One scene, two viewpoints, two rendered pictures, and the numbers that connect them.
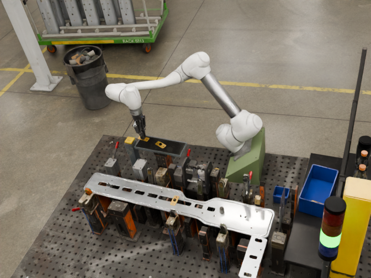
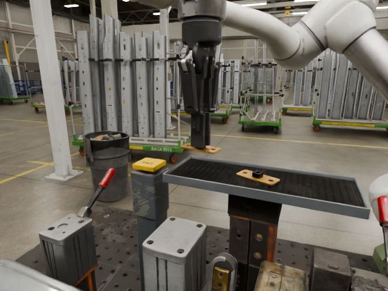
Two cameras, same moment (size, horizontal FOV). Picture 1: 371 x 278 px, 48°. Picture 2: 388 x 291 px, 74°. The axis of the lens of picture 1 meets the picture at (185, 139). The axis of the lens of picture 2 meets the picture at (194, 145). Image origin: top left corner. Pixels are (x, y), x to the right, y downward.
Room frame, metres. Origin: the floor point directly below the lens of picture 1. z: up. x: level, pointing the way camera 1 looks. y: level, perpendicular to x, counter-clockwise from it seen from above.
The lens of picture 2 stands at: (1.80, 0.36, 1.37)
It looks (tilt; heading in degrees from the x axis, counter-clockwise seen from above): 15 degrees down; 355
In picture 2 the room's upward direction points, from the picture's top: straight up
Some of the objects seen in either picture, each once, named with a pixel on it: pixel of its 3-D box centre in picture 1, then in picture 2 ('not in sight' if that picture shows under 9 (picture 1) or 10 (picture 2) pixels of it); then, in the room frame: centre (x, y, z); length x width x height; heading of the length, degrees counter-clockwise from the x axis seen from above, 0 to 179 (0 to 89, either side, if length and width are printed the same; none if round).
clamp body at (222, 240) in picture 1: (223, 251); not in sight; (1.50, -0.11, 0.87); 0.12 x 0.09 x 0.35; 151
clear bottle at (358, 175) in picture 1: (359, 180); not in sight; (1.33, -0.82, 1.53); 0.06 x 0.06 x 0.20
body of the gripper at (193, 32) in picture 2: (138, 117); (201, 48); (2.32, 0.30, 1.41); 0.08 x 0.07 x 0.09; 143
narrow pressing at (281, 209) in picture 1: (281, 209); not in sight; (1.51, -0.48, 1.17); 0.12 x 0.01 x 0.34; 151
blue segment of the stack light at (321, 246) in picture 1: (328, 244); not in sight; (0.82, -0.44, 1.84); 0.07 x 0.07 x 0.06
